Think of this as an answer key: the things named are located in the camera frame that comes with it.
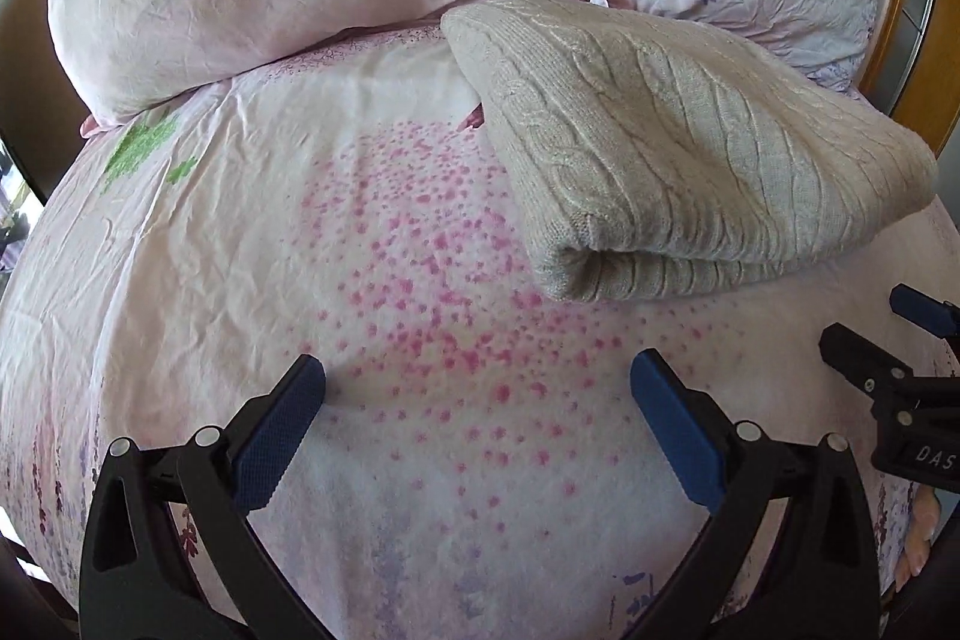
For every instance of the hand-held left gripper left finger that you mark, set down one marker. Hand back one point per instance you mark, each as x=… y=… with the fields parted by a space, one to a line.
x=274 y=437

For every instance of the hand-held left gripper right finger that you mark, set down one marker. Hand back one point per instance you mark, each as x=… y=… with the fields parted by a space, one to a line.
x=675 y=430

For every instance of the pink floral bed cover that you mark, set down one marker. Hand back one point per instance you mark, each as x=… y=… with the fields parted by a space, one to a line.
x=337 y=310

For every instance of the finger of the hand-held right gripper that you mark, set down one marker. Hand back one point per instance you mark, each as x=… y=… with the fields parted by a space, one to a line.
x=928 y=312
x=855 y=359

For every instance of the person's right hand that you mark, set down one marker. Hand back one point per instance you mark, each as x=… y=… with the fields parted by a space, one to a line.
x=921 y=535

